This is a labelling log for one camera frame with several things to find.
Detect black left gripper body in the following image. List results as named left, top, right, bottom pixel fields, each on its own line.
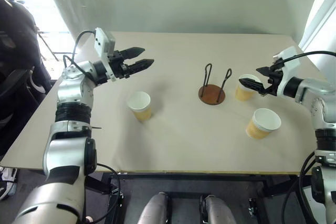
left=106, top=49, right=132, bottom=81

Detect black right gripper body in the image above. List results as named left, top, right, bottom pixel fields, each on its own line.
left=261, top=62, right=285, bottom=97

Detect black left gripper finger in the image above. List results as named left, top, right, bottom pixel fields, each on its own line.
left=128, top=58, right=155, bottom=76
left=122, top=47, right=146, bottom=60

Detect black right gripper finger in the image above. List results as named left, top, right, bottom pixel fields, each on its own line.
left=255, top=66, right=272, bottom=78
left=238, top=78, right=267, bottom=92

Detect tan white paper cup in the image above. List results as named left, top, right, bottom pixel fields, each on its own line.
left=245, top=108, right=282, bottom=140
left=234, top=73, right=262, bottom=102
left=127, top=91, right=153, bottom=123

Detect metal window railing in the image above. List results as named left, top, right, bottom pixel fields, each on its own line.
left=36, top=28, right=70, bottom=62

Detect black office chair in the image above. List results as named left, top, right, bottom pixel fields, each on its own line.
left=0, top=0, right=53, bottom=156

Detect silver right robot thigh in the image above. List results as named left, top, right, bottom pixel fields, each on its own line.
left=201, top=194, right=237, bottom=224

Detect silver robot thigh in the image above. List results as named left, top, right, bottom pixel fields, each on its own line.
left=201, top=194, right=237, bottom=224
left=137, top=191, right=172, bottom=224

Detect black robot support stand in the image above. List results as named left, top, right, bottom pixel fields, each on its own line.
left=162, top=190, right=211, bottom=224

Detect silver left robot thigh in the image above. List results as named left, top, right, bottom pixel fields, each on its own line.
left=137, top=191, right=172, bottom=224

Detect white black sneaker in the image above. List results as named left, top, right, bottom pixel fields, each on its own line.
left=0, top=166, right=19, bottom=201

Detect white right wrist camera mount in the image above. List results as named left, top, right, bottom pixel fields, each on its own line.
left=272, top=46, right=302, bottom=98

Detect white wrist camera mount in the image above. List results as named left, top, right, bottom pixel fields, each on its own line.
left=93, top=27, right=117, bottom=82
left=272, top=46, right=302, bottom=98

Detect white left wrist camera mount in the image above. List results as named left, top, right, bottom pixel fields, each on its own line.
left=93, top=27, right=117, bottom=82

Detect brown wire cup holder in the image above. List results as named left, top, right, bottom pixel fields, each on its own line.
left=198, top=63, right=233, bottom=106

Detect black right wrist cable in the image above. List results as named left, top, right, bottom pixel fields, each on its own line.
left=272, top=50, right=336, bottom=65

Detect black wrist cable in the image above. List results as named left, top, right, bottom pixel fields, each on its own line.
left=62, top=30, right=97, bottom=78
left=272, top=50, right=336, bottom=65

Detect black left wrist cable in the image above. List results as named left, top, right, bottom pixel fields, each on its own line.
left=62, top=30, right=97, bottom=78

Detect black right shoulder cable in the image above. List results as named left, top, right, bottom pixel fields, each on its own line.
left=285, top=152, right=317, bottom=224

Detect black shoulder cable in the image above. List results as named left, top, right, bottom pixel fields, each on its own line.
left=285, top=152, right=317, bottom=224
left=83, top=163, right=122, bottom=224

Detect black left shoulder cable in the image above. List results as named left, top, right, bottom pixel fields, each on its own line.
left=83, top=163, right=122, bottom=224

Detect black metal table frame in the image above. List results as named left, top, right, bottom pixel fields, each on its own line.
left=85, top=171, right=301, bottom=224

